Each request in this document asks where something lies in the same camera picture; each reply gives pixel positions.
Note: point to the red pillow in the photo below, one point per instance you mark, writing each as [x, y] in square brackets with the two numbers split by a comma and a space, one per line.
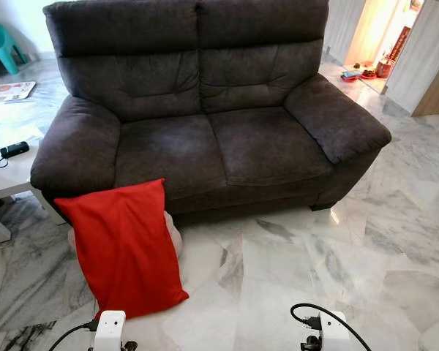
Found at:
[124, 248]

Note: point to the dark grey fabric sofa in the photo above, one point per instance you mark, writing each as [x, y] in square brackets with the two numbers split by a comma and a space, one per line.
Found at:
[263, 146]

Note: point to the white low table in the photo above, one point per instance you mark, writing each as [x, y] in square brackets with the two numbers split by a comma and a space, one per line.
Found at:
[7, 175]

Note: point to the small black device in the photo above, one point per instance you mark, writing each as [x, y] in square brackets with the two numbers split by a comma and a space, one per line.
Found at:
[14, 150]

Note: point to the small blue red tray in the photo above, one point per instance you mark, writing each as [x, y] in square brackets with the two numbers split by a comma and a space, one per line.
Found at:
[350, 75]

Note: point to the red offering bowl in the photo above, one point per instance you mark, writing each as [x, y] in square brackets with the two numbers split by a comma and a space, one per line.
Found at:
[367, 73]

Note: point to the printed magazine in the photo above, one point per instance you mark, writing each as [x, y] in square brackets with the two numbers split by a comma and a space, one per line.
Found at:
[7, 91]

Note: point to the red cylindrical jar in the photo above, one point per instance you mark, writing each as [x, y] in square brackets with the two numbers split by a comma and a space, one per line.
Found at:
[384, 68]

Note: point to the light wooden cabinet panel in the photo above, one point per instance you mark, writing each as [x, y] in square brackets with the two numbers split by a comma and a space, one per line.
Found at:
[424, 58]

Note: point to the long red scroll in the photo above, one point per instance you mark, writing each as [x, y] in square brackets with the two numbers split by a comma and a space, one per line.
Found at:
[399, 44]

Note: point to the teal plastic stool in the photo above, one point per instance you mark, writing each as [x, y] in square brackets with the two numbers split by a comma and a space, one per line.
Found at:
[0, 44]

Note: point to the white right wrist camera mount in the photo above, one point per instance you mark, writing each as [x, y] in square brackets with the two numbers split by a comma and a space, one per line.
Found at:
[335, 333]

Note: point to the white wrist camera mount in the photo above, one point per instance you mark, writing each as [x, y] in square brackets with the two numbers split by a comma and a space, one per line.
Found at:
[108, 329]
[335, 333]

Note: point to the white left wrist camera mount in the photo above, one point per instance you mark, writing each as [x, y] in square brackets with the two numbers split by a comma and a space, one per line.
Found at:
[108, 329]

